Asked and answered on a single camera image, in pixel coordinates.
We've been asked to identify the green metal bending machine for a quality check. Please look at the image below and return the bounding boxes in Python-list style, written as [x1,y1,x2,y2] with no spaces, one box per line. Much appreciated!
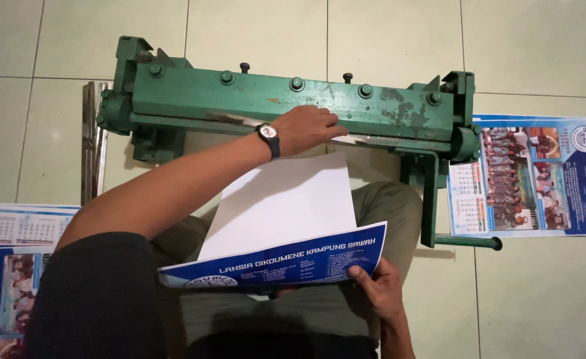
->
[96,36,483,188]

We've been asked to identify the person's left hand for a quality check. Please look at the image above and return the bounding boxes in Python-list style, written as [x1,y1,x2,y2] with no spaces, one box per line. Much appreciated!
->
[272,105,350,160]

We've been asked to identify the person's right hand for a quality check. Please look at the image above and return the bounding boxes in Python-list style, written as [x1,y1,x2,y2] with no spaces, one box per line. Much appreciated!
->
[348,258,407,323]

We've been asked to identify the person's black shirt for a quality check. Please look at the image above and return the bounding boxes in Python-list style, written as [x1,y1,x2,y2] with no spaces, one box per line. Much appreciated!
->
[26,231,379,359]

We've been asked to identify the bundle of silver metal strips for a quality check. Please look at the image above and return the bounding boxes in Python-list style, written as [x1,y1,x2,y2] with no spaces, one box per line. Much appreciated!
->
[80,81,112,206]

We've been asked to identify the white and blue calendar sheet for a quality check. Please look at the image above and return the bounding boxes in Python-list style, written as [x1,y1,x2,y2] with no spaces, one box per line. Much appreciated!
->
[158,152,388,290]

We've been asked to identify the person's olive trousers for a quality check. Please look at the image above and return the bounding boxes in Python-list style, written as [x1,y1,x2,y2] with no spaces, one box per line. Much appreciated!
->
[150,180,423,359]

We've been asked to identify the black wristwatch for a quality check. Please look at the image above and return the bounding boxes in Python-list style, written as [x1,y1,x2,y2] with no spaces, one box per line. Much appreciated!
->
[254,123,282,162]

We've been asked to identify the green machine lever handle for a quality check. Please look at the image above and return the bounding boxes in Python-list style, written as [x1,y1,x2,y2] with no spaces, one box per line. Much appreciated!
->
[419,151,503,251]

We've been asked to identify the stack of blue printed calendars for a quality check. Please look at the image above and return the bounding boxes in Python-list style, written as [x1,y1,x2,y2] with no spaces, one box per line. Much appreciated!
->
[0,203,82,359]
[446,114,586,238]

